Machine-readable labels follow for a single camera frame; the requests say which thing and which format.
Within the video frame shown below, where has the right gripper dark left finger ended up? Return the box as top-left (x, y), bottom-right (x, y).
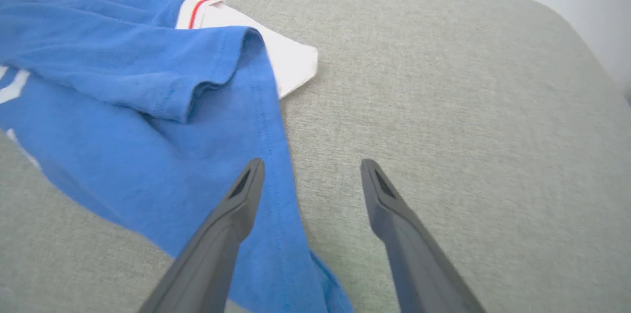
top-left (138, 158), bottom-right (266, 313)

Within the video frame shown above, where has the blue and white t-shirt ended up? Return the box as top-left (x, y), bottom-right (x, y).
top-left (0, 0), bottom-right (354, 313)

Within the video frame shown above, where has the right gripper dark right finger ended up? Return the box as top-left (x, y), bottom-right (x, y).
top-left (360, 158), bottom-right (487, 313)

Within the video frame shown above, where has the grey fabric sofa cushion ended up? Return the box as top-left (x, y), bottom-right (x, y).
top-left (0, 0), bottom-right (631, 313)

